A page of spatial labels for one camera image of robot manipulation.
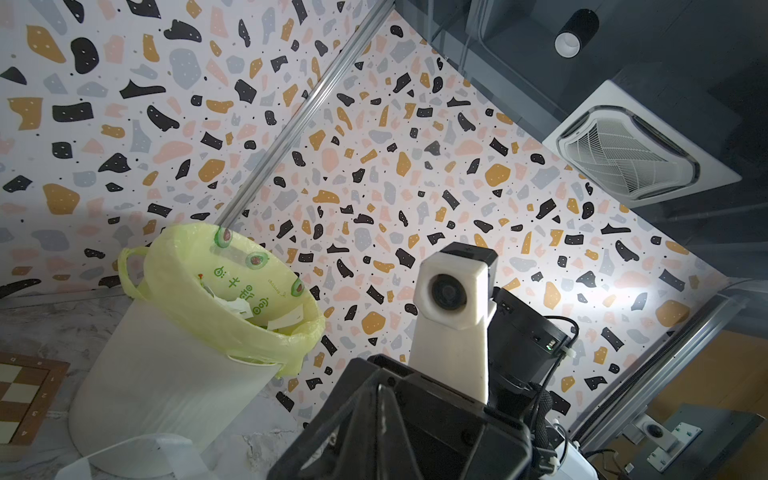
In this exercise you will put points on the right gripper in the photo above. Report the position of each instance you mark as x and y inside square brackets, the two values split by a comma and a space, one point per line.
[386, 420]

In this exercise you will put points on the blue white bag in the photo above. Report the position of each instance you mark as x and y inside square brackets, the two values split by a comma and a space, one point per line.
[143, 457]

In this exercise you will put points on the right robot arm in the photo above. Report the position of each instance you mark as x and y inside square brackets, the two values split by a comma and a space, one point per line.
[525, 348]

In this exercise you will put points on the yellow-green bin liner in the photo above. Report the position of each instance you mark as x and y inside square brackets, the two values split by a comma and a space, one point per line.
[228, 292]

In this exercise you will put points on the white trash bin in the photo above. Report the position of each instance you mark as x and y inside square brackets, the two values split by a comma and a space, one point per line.
[154, 377]

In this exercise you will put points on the wooden chess board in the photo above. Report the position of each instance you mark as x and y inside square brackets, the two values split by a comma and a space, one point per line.
[29, 386]

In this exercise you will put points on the square ceiling air vent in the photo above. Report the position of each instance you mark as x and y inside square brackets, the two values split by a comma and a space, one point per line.
[632, 153]

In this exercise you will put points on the black ceiling spotlight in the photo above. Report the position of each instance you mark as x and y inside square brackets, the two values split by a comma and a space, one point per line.
[577, 32]

